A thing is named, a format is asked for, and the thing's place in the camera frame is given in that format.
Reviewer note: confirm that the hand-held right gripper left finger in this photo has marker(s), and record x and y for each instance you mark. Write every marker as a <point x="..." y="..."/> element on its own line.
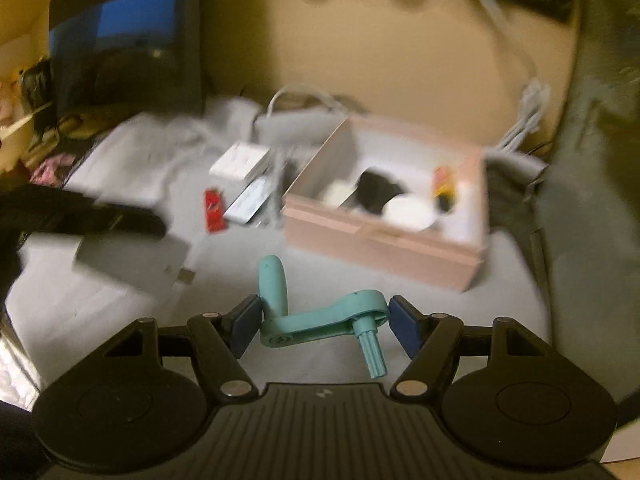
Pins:
<point x="245" y="327"/>

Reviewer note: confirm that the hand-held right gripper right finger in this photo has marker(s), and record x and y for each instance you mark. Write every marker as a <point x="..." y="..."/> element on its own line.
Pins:
<point x="406" y="327"/>

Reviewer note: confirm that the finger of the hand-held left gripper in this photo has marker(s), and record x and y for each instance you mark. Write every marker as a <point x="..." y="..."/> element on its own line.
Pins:
<point x="115" y="220"/>

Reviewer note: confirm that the pink cardboard box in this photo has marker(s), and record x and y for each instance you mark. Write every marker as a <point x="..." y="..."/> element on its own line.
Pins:
<point x="400" y="260"/>

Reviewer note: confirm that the white round container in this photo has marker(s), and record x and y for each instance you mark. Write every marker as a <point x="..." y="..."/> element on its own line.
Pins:
<point x="410" y="212"/>

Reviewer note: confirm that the black rounded object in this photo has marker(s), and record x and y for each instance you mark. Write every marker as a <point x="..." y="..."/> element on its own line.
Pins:
<point x="377" y="190"/>

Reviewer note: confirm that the yellow transparent bottle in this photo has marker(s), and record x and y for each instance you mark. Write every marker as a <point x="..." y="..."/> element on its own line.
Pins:
<point x="445" y="187"/>

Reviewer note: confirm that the pink crumpled item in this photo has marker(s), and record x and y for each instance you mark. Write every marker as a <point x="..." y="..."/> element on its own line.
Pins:
<point x="52" y="167"/>

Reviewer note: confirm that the red small packet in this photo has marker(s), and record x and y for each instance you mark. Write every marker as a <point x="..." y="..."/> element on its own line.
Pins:
<point x="215" y="210"/>

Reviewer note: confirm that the white remote control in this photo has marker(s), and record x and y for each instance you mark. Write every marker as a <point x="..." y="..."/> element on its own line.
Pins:
<point x="247" y="202"/>

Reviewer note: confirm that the small clear plastic bag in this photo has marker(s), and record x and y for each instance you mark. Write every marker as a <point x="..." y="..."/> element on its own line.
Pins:
<point x="275" y="195"/>

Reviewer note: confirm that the small white labelled box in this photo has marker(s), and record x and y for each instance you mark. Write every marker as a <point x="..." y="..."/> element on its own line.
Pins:
<point x="237" y="160"/>

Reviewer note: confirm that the black monitor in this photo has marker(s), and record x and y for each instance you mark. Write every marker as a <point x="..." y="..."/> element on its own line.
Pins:
<point x="125" y="50"/>

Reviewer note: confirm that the dark grey cloth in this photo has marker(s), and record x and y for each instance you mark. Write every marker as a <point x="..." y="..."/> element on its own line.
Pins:
<point x="510" y="185"/>

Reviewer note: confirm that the glass panel computer case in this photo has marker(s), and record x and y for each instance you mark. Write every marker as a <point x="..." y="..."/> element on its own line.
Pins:
<point x="600" y="160"/>

